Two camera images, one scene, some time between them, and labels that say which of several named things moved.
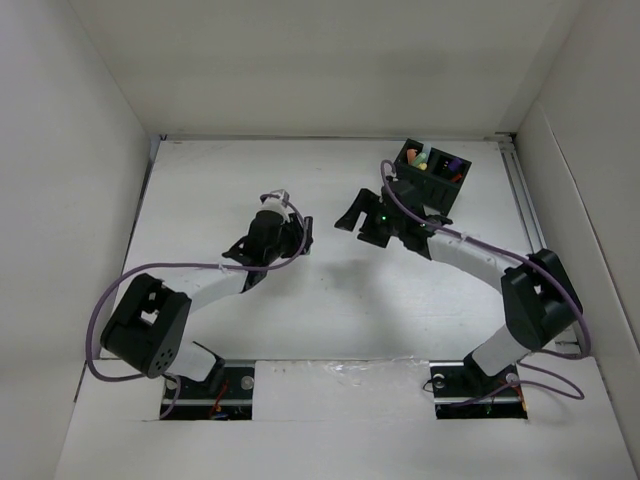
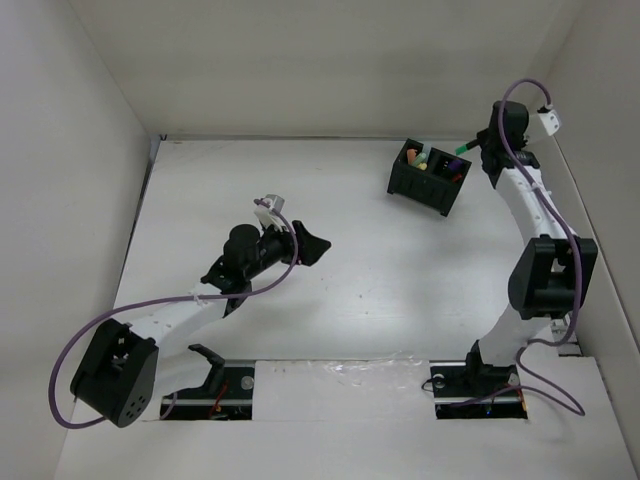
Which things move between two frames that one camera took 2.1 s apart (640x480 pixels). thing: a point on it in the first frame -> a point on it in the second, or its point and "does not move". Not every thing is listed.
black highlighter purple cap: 454,164 does not move
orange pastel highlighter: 411,155 does not move
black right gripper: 368,202 -> 483,137
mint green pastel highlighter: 421,158 does not move
